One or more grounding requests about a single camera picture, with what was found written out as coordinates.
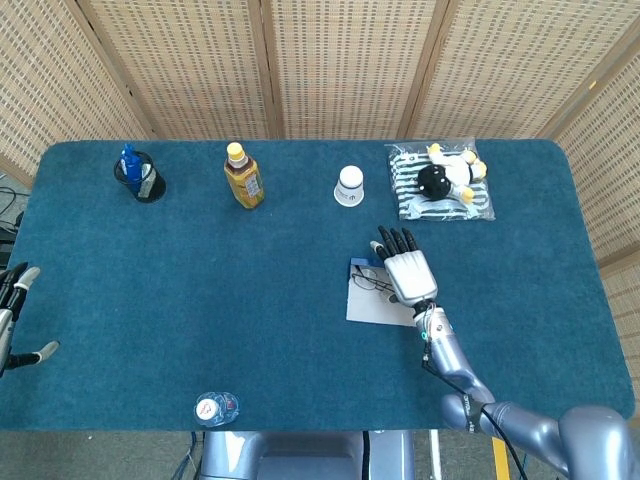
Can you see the black mesh pen holder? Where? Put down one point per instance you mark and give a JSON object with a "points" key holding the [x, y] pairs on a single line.
{"points": [[156, 187]]}

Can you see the black white plush toy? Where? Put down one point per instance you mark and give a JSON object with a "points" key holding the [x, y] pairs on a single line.
{"points": [[435, 182]]}

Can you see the blue carpet table cover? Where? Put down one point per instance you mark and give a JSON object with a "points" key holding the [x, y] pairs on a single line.
{"points": [[200, 300]]}

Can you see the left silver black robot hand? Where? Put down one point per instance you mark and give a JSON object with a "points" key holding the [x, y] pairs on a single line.
{"points": [[15, 295]]}

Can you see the striped cloth in plastic bag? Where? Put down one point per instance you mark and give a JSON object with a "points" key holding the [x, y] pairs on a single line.
{"points": [[410, 200]]}

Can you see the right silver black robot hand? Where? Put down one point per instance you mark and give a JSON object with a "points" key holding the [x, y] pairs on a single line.
{"points": [[410, 277]]}

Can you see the white paper cup blue print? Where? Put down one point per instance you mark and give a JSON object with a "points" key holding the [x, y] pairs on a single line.
{"points": [[350, 187]]}

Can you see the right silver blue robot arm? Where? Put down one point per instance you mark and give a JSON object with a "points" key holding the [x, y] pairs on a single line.
{"points": [[450, 355]]}

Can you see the blue snack packet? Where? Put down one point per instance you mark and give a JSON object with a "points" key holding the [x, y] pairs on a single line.
{"points": [[131, 165]]}

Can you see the woven wicker folding screen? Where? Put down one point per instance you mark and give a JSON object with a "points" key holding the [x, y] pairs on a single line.
{"points": [[325, 75]]}

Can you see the yellow corn tea bottle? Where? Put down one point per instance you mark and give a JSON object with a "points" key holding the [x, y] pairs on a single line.
{"points": [[245, 185]]}

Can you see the dark-framed eyeglasses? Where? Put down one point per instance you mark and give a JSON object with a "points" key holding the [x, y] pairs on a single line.
{"points": [[367, 275]]}

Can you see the silver foil packet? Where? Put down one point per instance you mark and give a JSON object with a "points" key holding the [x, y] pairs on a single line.
{"points": [[146, 182]]}

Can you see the grey blue robot torso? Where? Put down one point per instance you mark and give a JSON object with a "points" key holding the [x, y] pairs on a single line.
{"points": [[300, 455]]}

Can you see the white card with glasses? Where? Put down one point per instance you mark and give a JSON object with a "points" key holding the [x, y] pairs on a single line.
{"points": [[365, 307]]}

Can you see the clear water bottle white cap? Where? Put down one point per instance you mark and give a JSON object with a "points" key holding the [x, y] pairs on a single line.
{"points": [[207, 407]]}

